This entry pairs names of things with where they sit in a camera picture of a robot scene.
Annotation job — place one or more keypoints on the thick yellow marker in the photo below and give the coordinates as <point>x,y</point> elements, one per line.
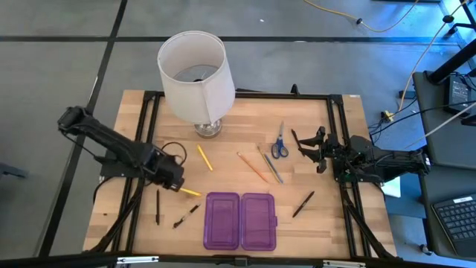
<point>191,192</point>

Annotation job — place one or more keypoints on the black keyboard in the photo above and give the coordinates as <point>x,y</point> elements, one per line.
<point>459,219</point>

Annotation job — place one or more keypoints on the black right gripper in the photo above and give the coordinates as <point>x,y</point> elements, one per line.
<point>334,152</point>

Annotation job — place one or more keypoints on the black plug box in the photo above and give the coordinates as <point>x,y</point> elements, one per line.
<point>407,94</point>

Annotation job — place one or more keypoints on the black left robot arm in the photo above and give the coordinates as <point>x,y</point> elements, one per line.
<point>108,139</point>

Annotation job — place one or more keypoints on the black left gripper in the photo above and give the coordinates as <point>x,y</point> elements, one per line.
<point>165,169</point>

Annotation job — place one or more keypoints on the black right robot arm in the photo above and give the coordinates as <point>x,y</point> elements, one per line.
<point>394,160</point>

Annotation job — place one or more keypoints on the black stand base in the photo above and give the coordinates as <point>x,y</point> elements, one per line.
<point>463,26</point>

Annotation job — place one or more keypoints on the black and white pen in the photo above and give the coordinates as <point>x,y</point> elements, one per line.
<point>193,209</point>

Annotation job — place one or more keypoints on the white shade table lamp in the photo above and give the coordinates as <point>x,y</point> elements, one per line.
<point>197,97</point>

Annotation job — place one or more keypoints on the black stand leg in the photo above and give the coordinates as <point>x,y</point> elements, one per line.
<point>453,63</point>

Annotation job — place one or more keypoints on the dark grey side table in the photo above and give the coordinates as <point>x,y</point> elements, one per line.
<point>435,186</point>
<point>446,149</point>

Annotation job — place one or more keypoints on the grey chair leg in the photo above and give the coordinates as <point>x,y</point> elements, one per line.
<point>13,171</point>

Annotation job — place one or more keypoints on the yellow plug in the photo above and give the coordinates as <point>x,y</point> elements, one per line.
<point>388,116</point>

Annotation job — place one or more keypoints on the tan wooden pencil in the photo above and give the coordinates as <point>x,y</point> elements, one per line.
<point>266,162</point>

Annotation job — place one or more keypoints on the purple plastic supply box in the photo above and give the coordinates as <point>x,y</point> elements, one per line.
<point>223,223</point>

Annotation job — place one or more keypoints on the black caster wheel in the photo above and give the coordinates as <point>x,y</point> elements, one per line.
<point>426,249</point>

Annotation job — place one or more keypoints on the orange pencil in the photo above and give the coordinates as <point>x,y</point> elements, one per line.
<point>253,167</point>

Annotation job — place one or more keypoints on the slim black pen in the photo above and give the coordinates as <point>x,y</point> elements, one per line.
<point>157,206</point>

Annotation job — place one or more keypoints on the black power adapter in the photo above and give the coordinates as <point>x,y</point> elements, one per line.
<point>457,95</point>

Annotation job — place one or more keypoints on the silver metal bracket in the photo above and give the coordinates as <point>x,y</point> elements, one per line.
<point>137,260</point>
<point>344,264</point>

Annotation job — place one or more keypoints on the black metal table frame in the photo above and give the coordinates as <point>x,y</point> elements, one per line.
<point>282,95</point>

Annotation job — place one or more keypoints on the black aluminium crossbar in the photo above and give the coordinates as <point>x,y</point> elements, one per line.
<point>56,260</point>

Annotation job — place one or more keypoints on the thin yellow pencil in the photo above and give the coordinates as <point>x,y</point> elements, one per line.
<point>204,157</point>

